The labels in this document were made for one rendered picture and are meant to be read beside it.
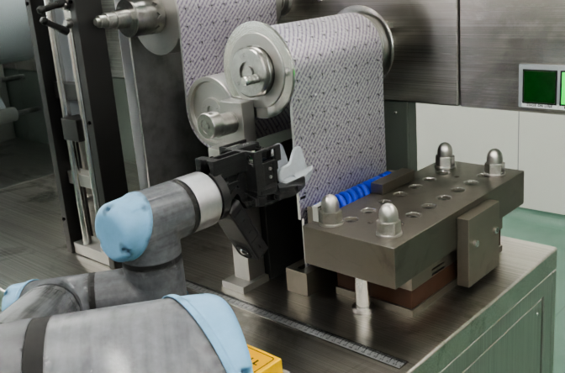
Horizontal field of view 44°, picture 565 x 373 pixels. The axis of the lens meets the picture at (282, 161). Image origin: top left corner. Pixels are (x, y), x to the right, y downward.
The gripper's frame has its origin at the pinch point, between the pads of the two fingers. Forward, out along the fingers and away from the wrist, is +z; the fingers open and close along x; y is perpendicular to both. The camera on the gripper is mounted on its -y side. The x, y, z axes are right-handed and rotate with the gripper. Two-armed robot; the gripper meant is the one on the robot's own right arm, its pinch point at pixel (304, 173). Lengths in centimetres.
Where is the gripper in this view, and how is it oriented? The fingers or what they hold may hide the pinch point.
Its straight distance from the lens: 107.6
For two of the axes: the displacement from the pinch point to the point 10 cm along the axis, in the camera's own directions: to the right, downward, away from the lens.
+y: -0.7, -9.6, -2.7
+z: 6.7, -2.5, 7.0
